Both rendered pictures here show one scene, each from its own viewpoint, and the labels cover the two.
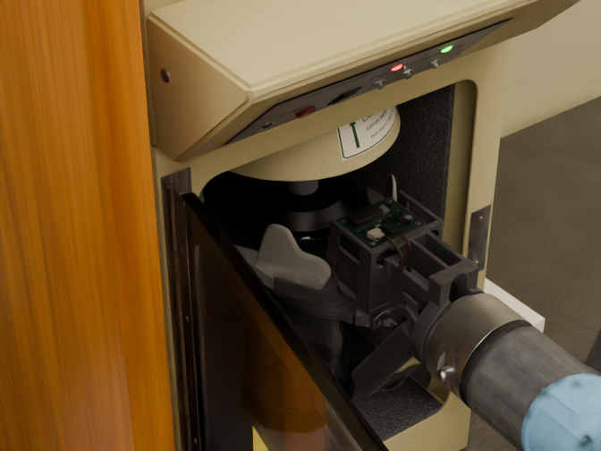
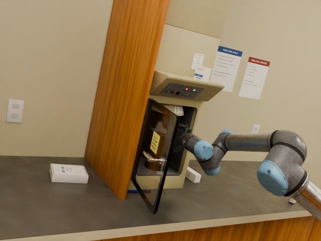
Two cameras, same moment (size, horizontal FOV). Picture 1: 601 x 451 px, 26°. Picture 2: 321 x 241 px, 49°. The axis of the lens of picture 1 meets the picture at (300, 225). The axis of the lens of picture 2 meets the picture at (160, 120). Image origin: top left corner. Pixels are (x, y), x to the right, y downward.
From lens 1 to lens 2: 0.84 m
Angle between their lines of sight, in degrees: 24
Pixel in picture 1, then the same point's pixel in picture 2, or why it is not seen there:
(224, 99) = (163, 78)
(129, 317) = (141, 106)
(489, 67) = (199, 107)
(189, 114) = (156, 83)
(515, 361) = (195, 138)
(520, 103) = not seen: hidden behind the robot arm
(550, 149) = not seen: hidden behind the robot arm
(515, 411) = (194, 144)
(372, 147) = (178, 113)
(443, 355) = (184, 138)
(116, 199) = (145, 85)
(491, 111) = (198, 115)
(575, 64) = not seen: hidden behind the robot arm
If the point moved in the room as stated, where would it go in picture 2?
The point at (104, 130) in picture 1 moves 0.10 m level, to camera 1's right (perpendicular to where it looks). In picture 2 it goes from (147, 73) to (171, 79)
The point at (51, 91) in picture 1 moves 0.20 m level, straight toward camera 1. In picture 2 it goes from (140, 71) to (144, 78)
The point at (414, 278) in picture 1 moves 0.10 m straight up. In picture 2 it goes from (181, 129) to (187, 108)
